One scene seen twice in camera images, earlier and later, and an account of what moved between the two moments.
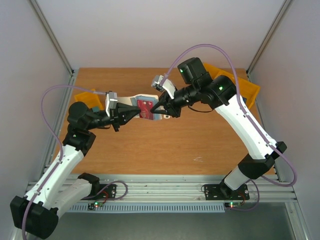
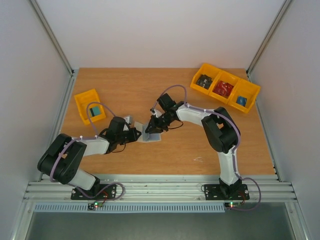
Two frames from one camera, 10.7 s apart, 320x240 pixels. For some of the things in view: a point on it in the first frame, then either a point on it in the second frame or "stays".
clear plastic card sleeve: [132, 101] → [145, 137]
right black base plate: [222, 192] stays
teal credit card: [95, 109] stays
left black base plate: [108, 192] stays
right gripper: [170, 104] → [157, 122]
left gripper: [123, 113] → [134, 137]
